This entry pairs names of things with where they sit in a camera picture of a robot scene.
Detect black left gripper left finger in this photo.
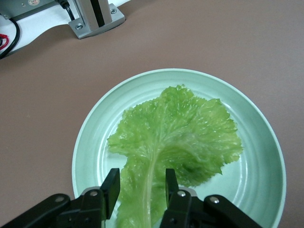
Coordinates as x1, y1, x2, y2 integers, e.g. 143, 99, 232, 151
78, 168, 121, 228

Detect grey metal power box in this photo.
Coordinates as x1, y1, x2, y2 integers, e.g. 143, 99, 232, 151
0, 0, 80, 20

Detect light green round plate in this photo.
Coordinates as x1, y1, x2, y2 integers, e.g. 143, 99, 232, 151
72, 68, 286, 228

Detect green lettuce leaf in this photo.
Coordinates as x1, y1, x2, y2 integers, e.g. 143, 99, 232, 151
107, 84, 244, 228

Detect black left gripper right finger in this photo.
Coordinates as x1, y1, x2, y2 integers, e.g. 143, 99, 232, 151
160, 168, 198, 228

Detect thick black power cable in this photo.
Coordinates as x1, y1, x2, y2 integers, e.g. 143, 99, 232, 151
56, 0, 75, 21

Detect brown table cover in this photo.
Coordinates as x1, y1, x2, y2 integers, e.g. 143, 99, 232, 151
0, 0, 304, 228

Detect thin black cable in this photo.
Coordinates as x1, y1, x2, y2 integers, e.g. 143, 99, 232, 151
0, 16, 21, 60

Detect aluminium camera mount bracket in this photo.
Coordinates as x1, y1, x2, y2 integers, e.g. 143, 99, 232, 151
68, 0, 126, 40

